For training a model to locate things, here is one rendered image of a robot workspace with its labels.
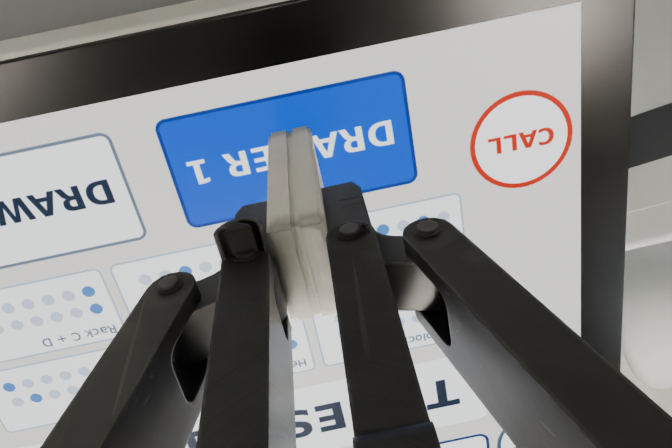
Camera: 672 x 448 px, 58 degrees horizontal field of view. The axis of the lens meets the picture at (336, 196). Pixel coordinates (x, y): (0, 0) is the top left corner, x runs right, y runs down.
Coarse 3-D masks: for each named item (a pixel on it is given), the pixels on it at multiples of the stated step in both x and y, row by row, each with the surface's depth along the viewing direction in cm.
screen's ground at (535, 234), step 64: (320, 64) 22; (384, 64) 22; (448, 64) 22; (512, 64) 22; (576, 64) 23; (0, 128) 22; (64, 128) 22; (128, 128) 22; (448, 128) 23; (576, 128) 24; (384, 192) 24; (512, 192) 25; (576, 192) 25; (128, 256) 25; (512, 256) 26; (576, 256) 27; (576, 320) 28; (320, 384) 29; (448, 384) 29
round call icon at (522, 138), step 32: (480, 96) 23; (512, 96) 23; (544, 96) 23; (480, 128) 23; (512, 128) 24; (544, 128) 24; (480, 160) 24; (512, 160) 24; (544, 160) 24; (480, 192) 25
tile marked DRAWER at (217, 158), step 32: (288, 96) 22; (320, 96) 22; (352, 96) 22; (384, 96) 22; (160, 128) 22; (192, 128) 22; (224, 128) 22; (256, 128) 23; (288, 128) 23; (320, 128) 23; (352, 128) 23; (384, 128) 23; (192, 160) 23; (224, 160) 23; (256, 160) 23; (320, 160) 23; (352, 160) 24; (384, 160) 24; (416, 160) 24; (192, 192) 24; (224, 192) 24; (256, 192) 24; (192, 224) 24
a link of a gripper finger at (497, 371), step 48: (432, 240) 14; (480, 288) 12; (432, 336) 14; (480, 336) 11; (528, 336) 11; (576, 336) 10; (480, 384) 12; (528, 384) 10; (576, 384) 9; (624, 384) 9; (528, 432) 11; (576, 432) 9; (624, 432) 9
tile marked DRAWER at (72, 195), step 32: (0, 160) 22; (32, 160) 22; (64, 160) 22; (96, 160) 23; (0, 192) 23; (32, 192) 23; (64, 192) 23; (96, 192) 23; (128, 192) 23; (0, 224) 23; (32, 224) 24; (64, 224) 24; (96, 224) 24; (128, 224) 24; (0, 256) 24; (32, 256) 24; (64, 256) 24
